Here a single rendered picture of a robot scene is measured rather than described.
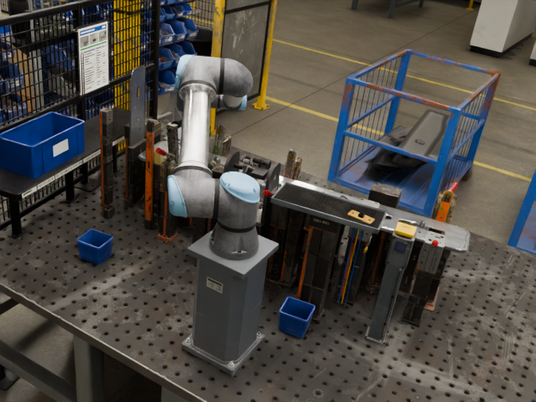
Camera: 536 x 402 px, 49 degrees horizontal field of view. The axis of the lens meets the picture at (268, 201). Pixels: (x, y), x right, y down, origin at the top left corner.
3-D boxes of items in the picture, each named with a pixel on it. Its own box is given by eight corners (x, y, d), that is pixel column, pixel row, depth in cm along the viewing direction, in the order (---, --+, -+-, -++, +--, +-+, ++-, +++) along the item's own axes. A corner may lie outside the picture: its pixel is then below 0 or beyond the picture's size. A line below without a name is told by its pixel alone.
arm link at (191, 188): (218, 210, 164) (225, 49, 185) (163, 206, 162) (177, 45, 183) (216, 225, 174) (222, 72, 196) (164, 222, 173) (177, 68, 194)
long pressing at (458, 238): (471, 228, 230) (472, 225, 229) (466, 257, 211) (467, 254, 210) (162, 140, 267) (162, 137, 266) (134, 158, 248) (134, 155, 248)
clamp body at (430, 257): (426, 313, 227) (451, 234, 209) (422, 331, 217) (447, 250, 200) (401, 305, 229) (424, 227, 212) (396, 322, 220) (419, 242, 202)
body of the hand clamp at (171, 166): (177, 234, 254) (181, 161, 237) (169, 242, 248) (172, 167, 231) (165, 230, 256) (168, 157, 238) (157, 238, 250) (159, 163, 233)
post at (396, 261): (388, 333, 214) (417, 231, 193) (384, 346, 208) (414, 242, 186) (368, 326, 216) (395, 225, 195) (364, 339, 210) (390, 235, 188)
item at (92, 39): (110, 85, 276) (108, 18, 261) (79, 98, 257) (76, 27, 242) (106, 84, 277) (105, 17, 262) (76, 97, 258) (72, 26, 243)
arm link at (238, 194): (258, 230, 171) (263, 189, 164) (211, 227, 169) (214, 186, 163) (255, 209, 181) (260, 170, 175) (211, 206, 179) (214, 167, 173)
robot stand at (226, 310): (232, 376, 187) (244, 274, 168) (180, 348, 196) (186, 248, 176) (265, 340, 204) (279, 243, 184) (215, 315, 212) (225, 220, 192)
